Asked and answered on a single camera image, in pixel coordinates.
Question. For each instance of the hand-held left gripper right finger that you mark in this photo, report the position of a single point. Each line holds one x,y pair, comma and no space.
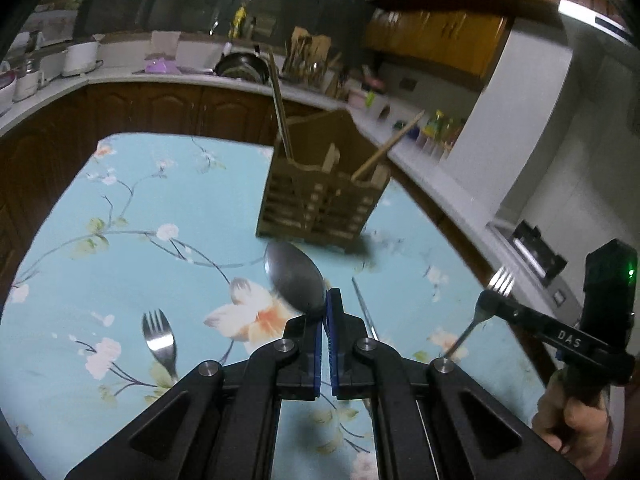
342,360

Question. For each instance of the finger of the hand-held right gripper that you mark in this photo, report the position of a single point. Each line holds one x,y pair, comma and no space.
550,332

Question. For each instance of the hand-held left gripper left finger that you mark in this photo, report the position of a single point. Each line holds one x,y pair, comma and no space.
305,360

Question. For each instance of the small metal fork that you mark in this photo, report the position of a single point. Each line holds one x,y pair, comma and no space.
501,284

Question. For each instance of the round metal spoon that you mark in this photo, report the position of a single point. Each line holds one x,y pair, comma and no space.
292,275

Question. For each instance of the wooden utensil holder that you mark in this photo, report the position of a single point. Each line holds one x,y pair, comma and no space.
320,190

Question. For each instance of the tan wooden chopstick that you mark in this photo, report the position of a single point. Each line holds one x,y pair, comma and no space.
387,147

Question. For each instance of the brown wooden chopstick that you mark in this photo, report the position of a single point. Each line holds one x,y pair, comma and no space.
280,110

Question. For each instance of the person's right hand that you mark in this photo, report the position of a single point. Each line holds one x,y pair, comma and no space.
565,425

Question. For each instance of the silver metal chopstick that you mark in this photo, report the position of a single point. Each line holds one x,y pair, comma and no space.
364,307

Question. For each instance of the gas stove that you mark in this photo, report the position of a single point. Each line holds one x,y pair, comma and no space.
537,252

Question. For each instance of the large metal fork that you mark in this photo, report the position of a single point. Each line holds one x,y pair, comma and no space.
159,342

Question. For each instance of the white kitchen countertop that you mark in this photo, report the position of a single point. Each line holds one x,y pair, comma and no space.
450,180

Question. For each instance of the blue floral tablecloth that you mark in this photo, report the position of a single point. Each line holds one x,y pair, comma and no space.
125,260

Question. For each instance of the row of small jars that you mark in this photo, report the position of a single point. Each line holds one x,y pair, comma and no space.
432,145

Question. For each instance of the green oil bottle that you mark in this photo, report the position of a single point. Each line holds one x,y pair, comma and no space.
440,124

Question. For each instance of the pink and white cup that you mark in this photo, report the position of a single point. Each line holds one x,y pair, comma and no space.
365,94

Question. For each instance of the steel range hood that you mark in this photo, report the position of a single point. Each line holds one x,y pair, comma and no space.
595,17

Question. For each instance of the kitchen utensil rack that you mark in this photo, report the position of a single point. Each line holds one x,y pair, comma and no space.
307,67

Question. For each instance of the wooden lower cabinets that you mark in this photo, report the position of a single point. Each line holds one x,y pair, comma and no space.
150,110

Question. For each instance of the wooden cabinets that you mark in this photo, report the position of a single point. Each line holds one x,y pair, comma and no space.
150,110
450,15

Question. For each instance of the black wok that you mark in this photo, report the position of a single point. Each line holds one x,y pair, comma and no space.
241,67

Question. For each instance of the wooden cutting boards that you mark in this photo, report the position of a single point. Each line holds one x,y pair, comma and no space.
312,45

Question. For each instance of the wooden upper cabinets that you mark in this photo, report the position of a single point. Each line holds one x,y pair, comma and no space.
450,15

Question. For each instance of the purple sponge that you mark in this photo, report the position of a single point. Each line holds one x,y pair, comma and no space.
161,65

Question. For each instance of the hanging dish cloth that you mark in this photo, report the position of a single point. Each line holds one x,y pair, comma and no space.
162,45

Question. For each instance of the yellow bottle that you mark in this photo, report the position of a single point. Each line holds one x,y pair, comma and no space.
239,20

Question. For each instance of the white round pot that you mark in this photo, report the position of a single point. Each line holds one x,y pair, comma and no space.
81,57

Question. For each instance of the white blender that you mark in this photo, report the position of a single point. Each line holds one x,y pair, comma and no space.
29,77

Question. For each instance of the white rice cooker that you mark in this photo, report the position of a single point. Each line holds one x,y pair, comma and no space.
6,92

